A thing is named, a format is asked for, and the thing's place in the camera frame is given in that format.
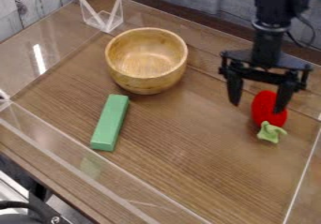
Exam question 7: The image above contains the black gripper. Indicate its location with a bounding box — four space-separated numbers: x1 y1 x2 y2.
220 50 312 113

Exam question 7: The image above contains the red plush strawberry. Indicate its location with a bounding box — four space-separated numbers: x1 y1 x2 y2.
251 90 288 143

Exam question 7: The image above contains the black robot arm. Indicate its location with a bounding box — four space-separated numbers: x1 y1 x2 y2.
219 0 315 113

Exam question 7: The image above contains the wooden bowl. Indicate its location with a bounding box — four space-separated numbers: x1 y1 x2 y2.
106 27 189 95

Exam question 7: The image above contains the green rectangular block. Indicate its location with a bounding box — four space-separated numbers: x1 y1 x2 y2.
90 94 130 152

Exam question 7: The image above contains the black equipment lower left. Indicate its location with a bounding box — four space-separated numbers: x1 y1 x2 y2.
0 194 73 224

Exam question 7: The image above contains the clear acrylic tray wall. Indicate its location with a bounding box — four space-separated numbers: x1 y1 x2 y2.
0 0 321 224

